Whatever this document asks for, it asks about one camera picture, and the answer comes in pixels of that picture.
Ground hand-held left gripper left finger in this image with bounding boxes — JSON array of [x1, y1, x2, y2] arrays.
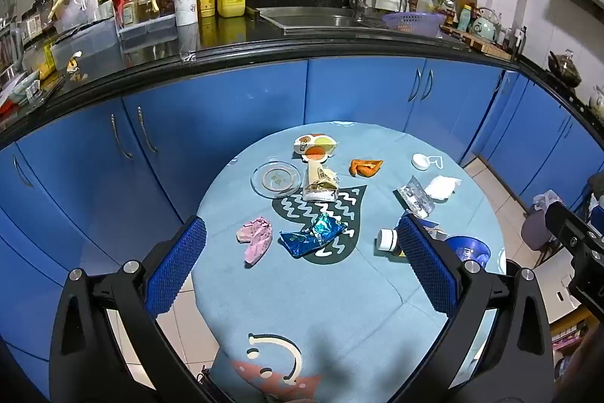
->
[[49, 215, 222, 403]]

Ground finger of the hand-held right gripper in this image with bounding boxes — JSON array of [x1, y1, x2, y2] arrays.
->
[[544, 201, 604, 253]]

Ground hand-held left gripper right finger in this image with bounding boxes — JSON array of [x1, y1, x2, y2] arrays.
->
[[399, 213, 555, 403]]

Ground orange peel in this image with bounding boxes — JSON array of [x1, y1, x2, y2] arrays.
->
[[349, 158, 384, 178]]

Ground clear round plastic lid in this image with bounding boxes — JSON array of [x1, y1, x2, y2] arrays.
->
[[250, 161, 303, 199]]

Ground grey bin with bag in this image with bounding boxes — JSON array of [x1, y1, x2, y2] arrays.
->
[[523, 190, 562, 250]]

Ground blue plastic cup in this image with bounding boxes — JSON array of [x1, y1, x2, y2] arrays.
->
[[444, 235, 492, 274]]

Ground small white bottle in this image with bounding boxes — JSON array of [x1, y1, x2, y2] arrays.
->
[[376, 228, 401, 253]]

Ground round table blue cloth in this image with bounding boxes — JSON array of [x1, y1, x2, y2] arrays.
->
[[191, 120, 508, 403]]

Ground clear plastic wrapper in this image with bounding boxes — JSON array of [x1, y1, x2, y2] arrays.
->
[[394, 175, 436, 217]]

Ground white crumpled tissue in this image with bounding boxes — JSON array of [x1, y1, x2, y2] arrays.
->
[[424, 175, 462, 202]]

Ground pink crumpled wrapper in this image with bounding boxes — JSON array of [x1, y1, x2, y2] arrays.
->
[[236, 217, 273, 264]]

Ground blue foil wrapper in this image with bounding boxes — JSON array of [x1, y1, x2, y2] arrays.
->
[[279, 213, 349, 259]]

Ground beige snack wrapper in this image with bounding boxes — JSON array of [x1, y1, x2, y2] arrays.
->
[[302, 161, 341, 202]]

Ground wok with glass lid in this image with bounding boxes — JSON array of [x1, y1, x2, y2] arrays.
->
[[547, 50, 583, 87]]

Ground colourful snack cup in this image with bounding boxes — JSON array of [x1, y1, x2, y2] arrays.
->
[[293, 134, 339, 162]]

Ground blue kitchen cabinets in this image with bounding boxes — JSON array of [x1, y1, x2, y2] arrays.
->
[[0, 56, 604, 399]]

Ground long wooden board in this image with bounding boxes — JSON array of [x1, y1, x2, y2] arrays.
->
[[441, 25, 513, 61]]

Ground mint green kettle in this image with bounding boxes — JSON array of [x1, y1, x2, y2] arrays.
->
[[471, 8, 504, 42]]

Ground clear plastic tray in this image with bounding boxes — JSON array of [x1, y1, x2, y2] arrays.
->
[[117, 12, 179, 41]]

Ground purple plastic colander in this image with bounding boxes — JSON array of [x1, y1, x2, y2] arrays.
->
[[381, 11, 447, 36]]

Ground amber honey jar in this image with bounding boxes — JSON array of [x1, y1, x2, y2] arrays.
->
[[136, 0, 160, 23]]

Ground steel kitchen sink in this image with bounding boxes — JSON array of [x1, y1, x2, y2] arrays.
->
[[259, 6, 392, 34]]

